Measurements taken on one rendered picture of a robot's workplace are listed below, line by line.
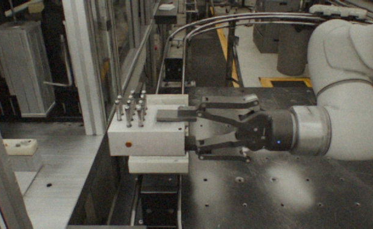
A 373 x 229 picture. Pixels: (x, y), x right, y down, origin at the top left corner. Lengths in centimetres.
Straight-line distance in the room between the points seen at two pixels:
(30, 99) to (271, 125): 61
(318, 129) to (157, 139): 27
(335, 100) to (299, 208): 44
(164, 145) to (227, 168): 55
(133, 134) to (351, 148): 36
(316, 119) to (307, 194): 48
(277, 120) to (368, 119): 15
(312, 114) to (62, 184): 49
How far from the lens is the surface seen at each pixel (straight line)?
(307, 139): 57
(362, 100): 63
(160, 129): 54
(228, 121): 56
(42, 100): 91
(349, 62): 65
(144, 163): 77
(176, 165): 77
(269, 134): 58
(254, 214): 94
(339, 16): 264
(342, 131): 59
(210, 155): 60
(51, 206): 66
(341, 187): 110
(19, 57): 88
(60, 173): 73
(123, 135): 54
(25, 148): 72
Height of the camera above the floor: 135
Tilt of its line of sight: 29 degrees down
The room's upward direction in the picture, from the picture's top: straight up
